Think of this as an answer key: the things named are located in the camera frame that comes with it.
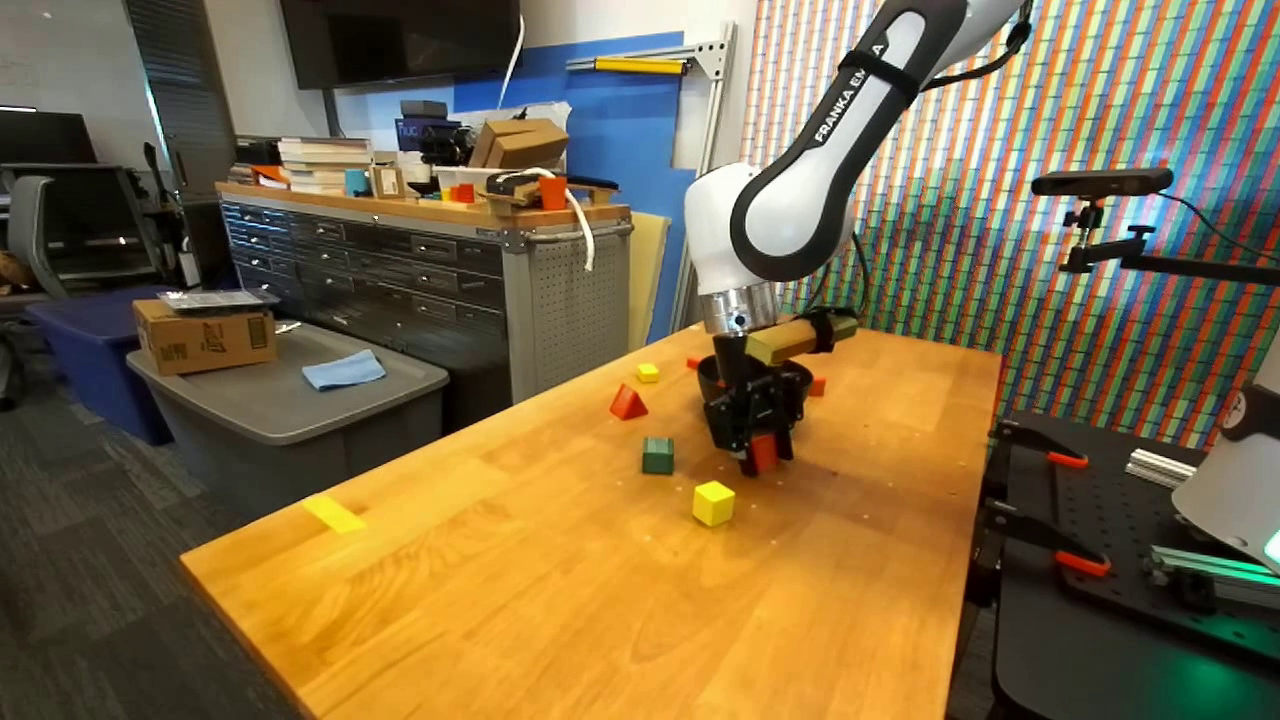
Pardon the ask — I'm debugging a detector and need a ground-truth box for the white curved hose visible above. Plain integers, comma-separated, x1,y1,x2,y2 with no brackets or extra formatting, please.
517,166,598,276

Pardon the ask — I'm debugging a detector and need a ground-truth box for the red triangular toy block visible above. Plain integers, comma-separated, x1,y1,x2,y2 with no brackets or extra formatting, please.
609,379,651,424

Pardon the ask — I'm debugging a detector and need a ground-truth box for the flat grey tray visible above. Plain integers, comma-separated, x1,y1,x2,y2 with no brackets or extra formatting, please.
156,285,281,320

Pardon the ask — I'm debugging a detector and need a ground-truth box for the stack of books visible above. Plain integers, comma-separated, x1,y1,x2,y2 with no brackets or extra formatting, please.
274,133,374,201

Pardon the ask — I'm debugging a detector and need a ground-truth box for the red cube toy block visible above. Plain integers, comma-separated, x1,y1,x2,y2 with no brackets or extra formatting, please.
742,432,782,481

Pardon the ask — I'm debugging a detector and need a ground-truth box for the black bowl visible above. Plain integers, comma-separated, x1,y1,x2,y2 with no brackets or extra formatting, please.
697,355,817,432

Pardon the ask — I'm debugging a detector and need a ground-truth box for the yellow level tool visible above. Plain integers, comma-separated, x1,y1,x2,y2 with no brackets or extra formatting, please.
573,54,693,81

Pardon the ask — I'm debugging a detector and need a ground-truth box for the black wall monitor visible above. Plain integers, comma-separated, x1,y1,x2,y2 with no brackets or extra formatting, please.
274,0,525,91

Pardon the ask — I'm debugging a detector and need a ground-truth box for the blue storage bin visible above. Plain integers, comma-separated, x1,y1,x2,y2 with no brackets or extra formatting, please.
24,289,176,447

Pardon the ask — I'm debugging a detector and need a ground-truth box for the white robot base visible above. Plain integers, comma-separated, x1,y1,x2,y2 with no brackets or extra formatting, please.
1166,334,1280,577

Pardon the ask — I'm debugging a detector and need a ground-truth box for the grey plastic tote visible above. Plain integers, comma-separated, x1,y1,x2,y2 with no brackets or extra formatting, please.
125,318,454,522

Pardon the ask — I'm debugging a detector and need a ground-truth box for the yellow cube toy block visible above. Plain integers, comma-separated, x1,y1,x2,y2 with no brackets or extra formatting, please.
687,475,740,531

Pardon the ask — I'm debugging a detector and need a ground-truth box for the blue cloth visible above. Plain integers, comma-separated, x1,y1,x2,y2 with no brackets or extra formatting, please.
299,348,391,397

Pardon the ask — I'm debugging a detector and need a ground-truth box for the yellow tape strip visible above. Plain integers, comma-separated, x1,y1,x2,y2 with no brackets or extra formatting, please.
299,494,366,541

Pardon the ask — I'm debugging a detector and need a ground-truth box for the black exterior camera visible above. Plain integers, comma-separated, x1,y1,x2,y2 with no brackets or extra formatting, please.
1027,166,1179,206

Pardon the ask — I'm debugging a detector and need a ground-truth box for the green lit metal rail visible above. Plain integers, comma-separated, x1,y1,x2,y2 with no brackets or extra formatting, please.
1147,541,1280,597

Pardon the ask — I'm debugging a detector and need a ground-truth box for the dark desk monitor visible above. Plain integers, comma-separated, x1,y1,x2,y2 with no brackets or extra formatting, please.
0,109,99,172

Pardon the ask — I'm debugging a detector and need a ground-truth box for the gold wrist camera bar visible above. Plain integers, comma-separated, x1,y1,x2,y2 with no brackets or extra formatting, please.
740,310,865,368

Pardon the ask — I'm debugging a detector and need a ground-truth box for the blue board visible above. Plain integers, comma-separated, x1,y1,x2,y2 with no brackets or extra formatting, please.
452,28,699,343

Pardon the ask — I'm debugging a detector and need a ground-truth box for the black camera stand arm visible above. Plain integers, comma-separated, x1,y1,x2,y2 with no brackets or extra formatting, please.
1057,197,1280,289

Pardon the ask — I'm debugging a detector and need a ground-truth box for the printed cardboard box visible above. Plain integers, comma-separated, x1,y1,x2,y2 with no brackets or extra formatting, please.
127,294,284,379

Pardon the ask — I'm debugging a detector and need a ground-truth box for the grey drawer cabinet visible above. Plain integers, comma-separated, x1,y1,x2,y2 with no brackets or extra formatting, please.
214,180,641,408

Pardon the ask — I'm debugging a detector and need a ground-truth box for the silver aluminium bar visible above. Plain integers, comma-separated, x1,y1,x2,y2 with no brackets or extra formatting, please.
1122,443,1198,494

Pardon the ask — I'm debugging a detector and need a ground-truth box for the colourful patterned backdrop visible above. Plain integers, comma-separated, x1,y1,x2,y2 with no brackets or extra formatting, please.
722,0,1280,454

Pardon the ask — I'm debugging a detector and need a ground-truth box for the white hanging cable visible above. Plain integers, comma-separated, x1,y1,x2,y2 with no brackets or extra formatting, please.
494,14,530,113

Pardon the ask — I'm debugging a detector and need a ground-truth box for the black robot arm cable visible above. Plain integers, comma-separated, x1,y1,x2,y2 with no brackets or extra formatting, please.
925,0,1038,98

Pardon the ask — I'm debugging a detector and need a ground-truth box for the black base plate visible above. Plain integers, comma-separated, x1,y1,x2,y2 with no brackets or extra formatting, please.
984,413,1280,720

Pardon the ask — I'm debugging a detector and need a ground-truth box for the black clamp orange handle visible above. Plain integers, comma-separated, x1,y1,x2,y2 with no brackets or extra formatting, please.
980,498,1121,584
991,415,1094,475

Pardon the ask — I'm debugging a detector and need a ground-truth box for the white metal rail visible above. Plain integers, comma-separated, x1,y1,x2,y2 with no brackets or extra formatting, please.
671,20,740,177

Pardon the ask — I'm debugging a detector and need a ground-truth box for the dark blue equipment pile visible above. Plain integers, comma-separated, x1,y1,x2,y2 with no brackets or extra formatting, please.
391,98,470,170

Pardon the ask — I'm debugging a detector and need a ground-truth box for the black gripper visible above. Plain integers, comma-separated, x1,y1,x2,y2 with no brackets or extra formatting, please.
699,335,812,473

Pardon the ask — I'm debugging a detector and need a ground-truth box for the open cardboard box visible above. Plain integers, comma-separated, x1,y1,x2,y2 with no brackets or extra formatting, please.
466,117,577,172

